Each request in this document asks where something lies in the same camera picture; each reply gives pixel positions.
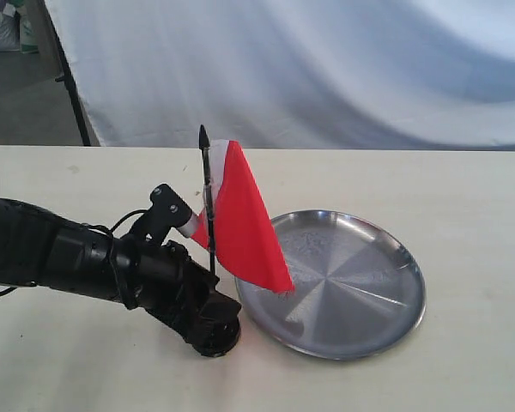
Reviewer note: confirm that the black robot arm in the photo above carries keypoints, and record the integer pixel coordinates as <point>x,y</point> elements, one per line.
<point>141,269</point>

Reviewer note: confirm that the red white flag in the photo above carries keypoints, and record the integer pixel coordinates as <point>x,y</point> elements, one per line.
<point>246,244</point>

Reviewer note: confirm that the round black flag base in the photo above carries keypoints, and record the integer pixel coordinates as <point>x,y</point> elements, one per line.
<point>223,338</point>

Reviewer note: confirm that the round steel plate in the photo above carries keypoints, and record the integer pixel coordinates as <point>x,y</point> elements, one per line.
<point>358,290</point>

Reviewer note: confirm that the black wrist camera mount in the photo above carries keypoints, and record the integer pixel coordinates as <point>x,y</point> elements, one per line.
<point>168,210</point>

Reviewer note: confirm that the white backdrop cloth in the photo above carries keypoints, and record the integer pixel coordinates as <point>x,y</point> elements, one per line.
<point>294,74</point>

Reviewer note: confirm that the black backdrop stand pole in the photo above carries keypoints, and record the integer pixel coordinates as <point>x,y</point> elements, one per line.
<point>66,78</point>

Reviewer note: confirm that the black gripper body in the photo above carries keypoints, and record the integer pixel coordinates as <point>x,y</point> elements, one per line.
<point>191,306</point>

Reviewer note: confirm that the white sack in background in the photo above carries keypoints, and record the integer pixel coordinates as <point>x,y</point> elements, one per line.
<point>16,31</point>

